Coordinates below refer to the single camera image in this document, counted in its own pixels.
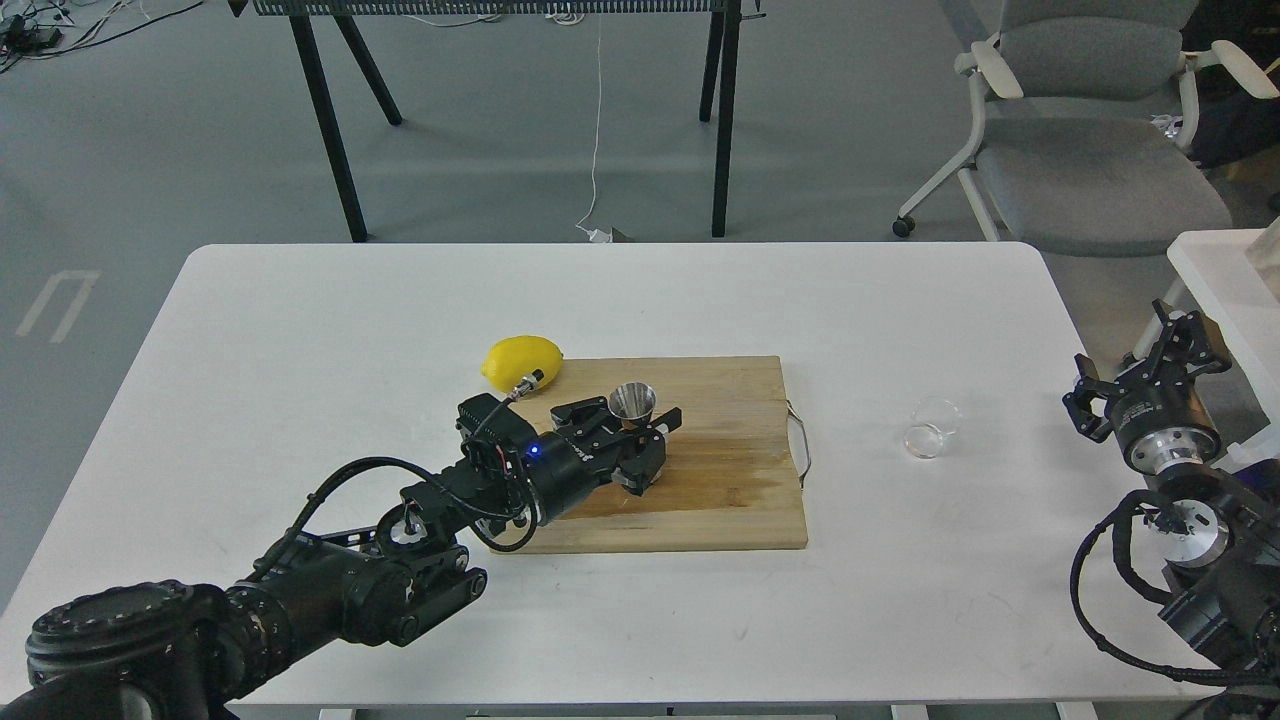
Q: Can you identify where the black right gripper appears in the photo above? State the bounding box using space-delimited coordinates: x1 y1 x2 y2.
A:
1062 299 1234 477

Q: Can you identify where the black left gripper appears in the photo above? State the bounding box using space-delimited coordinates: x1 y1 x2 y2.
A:
518 397 684 527

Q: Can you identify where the steel double jigger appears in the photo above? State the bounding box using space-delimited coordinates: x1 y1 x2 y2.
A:
605 380 657 429

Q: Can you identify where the small clear glass cup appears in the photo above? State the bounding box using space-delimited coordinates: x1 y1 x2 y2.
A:
902 396 964 460

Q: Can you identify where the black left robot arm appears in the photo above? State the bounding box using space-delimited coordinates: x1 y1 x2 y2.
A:
3 370 682 719

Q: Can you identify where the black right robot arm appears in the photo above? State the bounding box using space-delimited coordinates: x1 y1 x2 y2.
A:
1062 300 1279 719

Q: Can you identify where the wooden cutting board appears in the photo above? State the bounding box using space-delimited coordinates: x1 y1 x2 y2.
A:
515 356 808 555

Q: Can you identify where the white side table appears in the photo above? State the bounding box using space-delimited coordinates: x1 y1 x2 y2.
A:
1164 222 1279 473

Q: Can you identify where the yellow lemon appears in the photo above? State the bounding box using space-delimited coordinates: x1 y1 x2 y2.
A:
480 334 564 395

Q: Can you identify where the grey office chair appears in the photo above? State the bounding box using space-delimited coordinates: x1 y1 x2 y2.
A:
891 1 1277 258

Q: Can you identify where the white power cable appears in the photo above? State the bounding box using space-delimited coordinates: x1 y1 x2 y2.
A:
575 14 618 243

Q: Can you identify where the black metal table frame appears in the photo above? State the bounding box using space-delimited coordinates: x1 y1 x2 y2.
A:
229 1 764 243

